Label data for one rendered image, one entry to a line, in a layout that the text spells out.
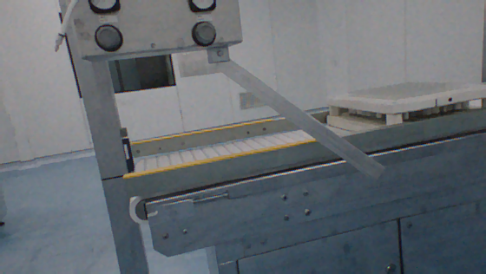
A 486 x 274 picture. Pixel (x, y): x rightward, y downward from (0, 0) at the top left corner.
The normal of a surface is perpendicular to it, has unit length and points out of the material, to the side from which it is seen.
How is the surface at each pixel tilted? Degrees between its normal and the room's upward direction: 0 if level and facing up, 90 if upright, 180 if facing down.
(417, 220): 90
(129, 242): 90
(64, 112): 90
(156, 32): 90
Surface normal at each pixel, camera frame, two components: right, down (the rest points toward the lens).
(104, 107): 0.26, 0.17
